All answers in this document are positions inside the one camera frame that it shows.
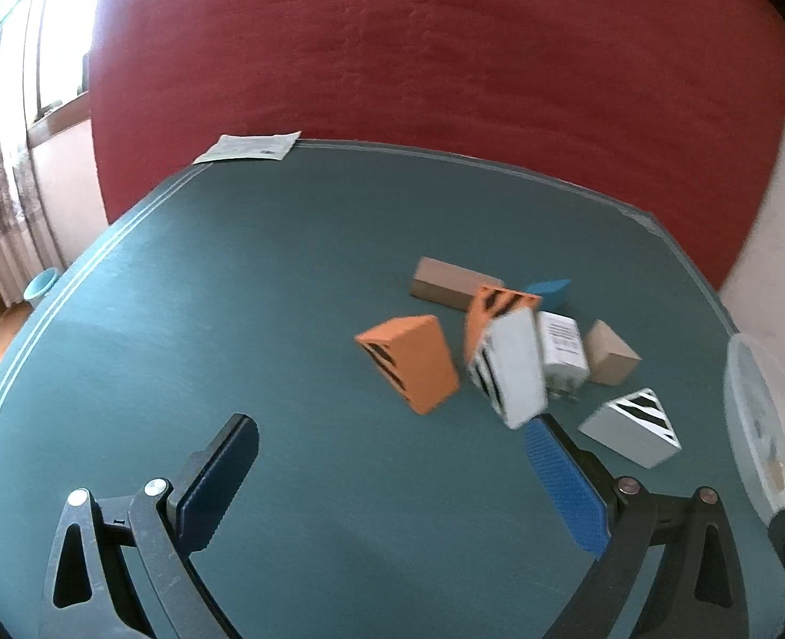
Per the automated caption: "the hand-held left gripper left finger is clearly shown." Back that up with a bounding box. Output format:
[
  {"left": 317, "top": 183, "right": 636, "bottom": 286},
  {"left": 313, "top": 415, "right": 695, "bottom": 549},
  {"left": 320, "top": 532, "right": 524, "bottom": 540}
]
[{"left": 38, "top": 413, "right": 260, "bottom": 639}]

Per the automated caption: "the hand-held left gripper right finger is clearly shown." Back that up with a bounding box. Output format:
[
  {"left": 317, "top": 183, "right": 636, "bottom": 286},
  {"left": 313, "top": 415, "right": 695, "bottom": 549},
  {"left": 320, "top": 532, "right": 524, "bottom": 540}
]
[{"left": 524, "top": 413, "right": 749, "bottom": 639}]

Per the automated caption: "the white striped wedge block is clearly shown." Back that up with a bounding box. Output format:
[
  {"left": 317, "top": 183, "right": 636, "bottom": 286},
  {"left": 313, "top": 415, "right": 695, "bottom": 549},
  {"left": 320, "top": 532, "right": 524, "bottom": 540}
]
[{"left": 577, "top": 387, "right": 681, "bottom": 468}]

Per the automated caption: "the white striped rectangular block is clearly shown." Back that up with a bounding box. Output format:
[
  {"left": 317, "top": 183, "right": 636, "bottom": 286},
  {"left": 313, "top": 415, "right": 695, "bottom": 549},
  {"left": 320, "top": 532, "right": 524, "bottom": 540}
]
[{"left": 467, "top": 309, "right": 549, "bottom": 430}]

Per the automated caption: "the clear plastic container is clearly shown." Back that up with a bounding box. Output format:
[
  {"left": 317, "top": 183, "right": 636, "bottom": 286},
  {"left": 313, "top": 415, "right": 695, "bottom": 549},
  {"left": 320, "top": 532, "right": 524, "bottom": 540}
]
[{"left": 723, "top": 333, "right": 785, "bottom": 527}]

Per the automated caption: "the orange striped wedge block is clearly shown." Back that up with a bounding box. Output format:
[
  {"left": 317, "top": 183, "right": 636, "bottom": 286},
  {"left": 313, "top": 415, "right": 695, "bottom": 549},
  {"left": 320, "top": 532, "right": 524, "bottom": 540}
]
[
  {"left": 355, "top": 315, "right": 461, "bottom": 415},
  {"left": 464, "top": 285, "right": 541, "bottom": 364}
]

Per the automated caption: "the tan wedge block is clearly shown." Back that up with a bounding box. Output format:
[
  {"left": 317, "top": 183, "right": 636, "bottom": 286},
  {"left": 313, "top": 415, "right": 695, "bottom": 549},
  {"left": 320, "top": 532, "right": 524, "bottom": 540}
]
[{"left": 584, "top": 319, "right": 642, "bottom": 387}]

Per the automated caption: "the blue wedge block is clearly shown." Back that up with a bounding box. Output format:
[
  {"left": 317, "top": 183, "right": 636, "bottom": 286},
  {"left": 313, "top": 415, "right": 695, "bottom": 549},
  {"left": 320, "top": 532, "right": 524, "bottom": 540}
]
[{"left": 524, "top": 278, "right": 573, "bottom": 314}]

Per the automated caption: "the brown rectangular block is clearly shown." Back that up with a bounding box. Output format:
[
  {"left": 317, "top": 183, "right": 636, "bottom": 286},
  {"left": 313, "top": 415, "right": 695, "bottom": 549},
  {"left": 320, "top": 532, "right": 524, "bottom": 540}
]
[{"left": 410, "top": 256, "right": 505, "bottom": 313}]

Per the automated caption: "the white paper sheet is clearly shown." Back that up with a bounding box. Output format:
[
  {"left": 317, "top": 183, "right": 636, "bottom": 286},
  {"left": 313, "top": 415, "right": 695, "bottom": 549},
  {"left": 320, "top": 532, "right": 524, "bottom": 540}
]
[{"left": 193, "top": 132, "right": 302, "bottom": 165}]

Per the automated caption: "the patterned curtain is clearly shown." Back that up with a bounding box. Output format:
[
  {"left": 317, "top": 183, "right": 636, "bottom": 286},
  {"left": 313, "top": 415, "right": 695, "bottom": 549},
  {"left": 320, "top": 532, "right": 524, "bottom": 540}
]
[{"left": 0, "top": 0, "right": 67, "bottom": 310}]

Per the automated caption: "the red quilted blanket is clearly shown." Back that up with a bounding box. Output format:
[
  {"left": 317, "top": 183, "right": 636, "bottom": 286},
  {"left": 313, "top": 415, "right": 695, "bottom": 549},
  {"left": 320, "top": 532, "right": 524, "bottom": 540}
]
[{"left": 88, "top": 0, "right": 785, "bottom": 290}]

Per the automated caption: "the window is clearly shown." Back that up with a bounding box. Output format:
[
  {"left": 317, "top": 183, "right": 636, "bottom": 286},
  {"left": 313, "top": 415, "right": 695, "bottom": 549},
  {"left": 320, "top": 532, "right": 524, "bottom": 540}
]
[{"left": 20, "top": 0, "right": 110, "bottom": 124}]

